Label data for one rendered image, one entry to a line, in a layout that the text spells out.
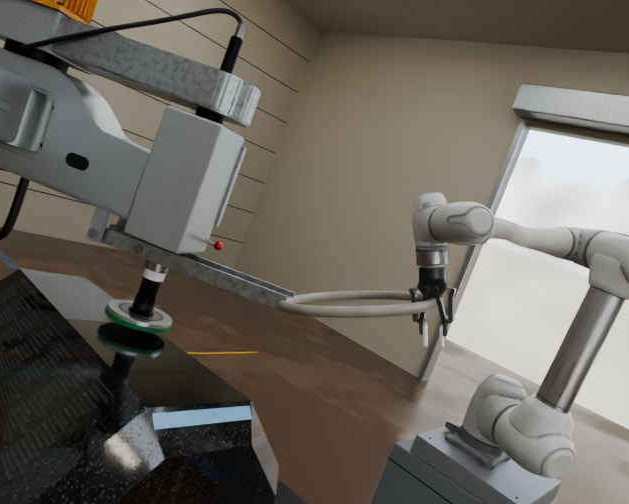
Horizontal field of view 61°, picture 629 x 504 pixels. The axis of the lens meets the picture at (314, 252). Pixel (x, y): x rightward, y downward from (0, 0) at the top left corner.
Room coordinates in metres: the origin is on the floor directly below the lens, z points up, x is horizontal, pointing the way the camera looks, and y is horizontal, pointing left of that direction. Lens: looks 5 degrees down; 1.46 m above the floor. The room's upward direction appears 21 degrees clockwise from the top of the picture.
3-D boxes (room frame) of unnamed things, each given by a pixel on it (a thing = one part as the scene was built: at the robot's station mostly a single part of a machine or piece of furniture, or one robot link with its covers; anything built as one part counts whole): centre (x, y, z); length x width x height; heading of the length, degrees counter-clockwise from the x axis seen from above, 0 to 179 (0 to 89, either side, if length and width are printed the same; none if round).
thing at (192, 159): (1.75, 0.55, 1.36); 0.36 x 0.22 x 0.45; 81
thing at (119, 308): (1.74, 0.47, 0.92); 0.21 x 0.21 x 0.01
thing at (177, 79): (1.80, 0.81, 1.66); 0.96 x 0.25 x 0.17; 81
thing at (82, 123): (1.82, 0.85, 1.35); 0.74 x 0.23 x 0.49; 81
